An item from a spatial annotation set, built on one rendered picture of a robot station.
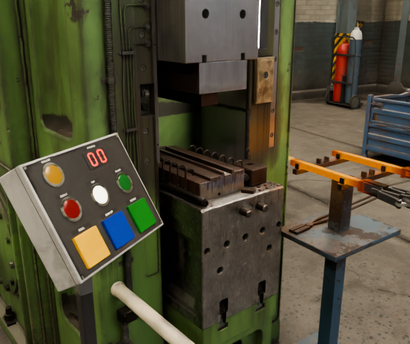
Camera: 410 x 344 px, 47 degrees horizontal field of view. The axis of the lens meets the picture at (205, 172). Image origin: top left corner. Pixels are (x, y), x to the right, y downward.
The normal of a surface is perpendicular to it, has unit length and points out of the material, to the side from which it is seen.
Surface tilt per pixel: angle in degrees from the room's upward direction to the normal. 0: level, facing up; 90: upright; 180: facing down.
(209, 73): 90
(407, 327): 0
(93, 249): 60
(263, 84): 90
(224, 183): 90
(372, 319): 0
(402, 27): 90
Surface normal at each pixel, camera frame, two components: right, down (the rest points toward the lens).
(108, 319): 0.63, 0.24
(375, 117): -0.82, 0.16
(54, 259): -0.43, 0.28
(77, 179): 0.78, -0.36
